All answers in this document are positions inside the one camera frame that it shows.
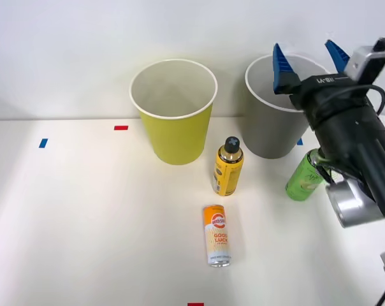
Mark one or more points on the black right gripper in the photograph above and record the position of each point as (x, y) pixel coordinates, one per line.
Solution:
(326, 95)

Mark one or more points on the yellow-green plastic waste bin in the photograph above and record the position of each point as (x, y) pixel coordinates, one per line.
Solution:
(176, 134)

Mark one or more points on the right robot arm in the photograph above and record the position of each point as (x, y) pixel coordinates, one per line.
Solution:
(355, 140)

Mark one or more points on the grey plastic waste bin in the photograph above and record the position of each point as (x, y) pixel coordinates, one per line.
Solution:
(269, 127)

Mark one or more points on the yellow bottle with black cap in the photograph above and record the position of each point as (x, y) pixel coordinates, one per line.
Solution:
(227, 172)

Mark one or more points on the green drink can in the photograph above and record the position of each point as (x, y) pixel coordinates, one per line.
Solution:
(302, 183)

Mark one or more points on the orange and white drink can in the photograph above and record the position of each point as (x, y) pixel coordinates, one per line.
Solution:
(217, 236)

